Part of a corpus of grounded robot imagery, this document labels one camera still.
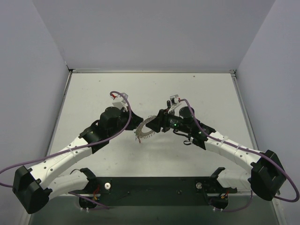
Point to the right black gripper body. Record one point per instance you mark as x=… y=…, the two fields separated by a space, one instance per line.
x=161 y=121

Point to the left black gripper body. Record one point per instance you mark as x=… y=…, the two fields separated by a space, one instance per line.
x=131 y=117

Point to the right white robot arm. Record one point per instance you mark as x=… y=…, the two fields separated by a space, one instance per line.
x=261 y=171

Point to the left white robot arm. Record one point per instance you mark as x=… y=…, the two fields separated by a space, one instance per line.
x=36 y=186

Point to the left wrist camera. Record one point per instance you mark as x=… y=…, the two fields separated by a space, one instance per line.
x=119 y=102

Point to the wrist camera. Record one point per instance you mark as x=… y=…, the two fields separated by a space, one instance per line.
x=119 y=102
x=175 y=102

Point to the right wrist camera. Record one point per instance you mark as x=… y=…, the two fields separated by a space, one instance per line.
x=175 y=102

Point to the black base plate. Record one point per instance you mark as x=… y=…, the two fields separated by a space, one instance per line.
x=156 y=191

